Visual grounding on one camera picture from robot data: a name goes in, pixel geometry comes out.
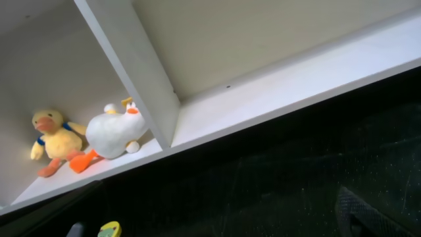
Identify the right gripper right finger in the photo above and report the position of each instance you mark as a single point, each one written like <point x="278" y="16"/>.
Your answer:
<point x="365" y="219"/>

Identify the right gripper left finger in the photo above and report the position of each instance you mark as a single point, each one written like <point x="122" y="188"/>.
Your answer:
<point x="49" y="220"/>

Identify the yellow and green toy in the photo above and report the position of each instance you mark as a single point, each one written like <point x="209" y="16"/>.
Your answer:
<point x="110" y="230"/>

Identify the yellow plush duck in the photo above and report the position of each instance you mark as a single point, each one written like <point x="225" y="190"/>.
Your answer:
<point x="60" y="141"/>

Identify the white plush goose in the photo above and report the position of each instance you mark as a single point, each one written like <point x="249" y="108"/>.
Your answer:
<point x="112" y="135"/>

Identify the white shelf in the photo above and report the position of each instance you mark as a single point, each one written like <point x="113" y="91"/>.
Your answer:
<point x="263" y="98"/>

